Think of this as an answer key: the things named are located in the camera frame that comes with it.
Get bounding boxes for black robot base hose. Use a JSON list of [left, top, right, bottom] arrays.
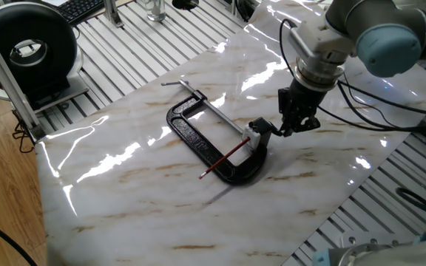
[[396, 187, 426, 222]]

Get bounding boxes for black round knob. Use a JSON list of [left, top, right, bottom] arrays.
[[171, 0, 200, 11]]

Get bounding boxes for white marble pattern sheet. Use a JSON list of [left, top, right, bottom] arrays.
[[34, 0, 426, 266]]

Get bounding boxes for white wrist mounting bracket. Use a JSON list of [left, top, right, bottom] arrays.
[[288, 16, 358, 60]]

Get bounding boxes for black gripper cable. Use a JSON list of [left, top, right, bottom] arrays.
[[279, 18, 426, 136]]

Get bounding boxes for red pencil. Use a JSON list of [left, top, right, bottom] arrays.
[[198, 137, 251, 180]]

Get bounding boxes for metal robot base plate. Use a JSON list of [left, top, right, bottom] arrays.
[[340, 234, 401, 256]]

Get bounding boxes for clear drinking glass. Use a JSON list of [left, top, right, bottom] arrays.
[[144, 0, 166, 22]]

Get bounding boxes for black floor cable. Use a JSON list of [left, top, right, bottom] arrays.
[[0, 208, 38, 266]]

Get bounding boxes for black and white pencil sharpener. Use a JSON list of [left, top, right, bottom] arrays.
[[241, 117, 284, 154]]

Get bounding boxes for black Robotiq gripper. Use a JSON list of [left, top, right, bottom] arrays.
[[277, 77, 328, 138]]

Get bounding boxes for long aluminium frame post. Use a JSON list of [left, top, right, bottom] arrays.
[[0, 14, 47, 145]]

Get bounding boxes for black C-clamp with steel screw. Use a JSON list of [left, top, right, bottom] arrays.
[[160, 79, 269, 186]]

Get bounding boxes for short aluminium bracket post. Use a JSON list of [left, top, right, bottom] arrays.
[[103, 0, 125, 29]]

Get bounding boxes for tangled black wires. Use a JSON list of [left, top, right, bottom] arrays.
[[12, 120, 36, 154]]

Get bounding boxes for black computer keyboard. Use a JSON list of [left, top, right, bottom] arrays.
[[55, 0, 107, 27]]

